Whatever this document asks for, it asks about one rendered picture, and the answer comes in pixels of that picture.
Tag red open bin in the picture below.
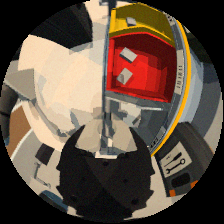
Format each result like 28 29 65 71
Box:
106 32 177 103

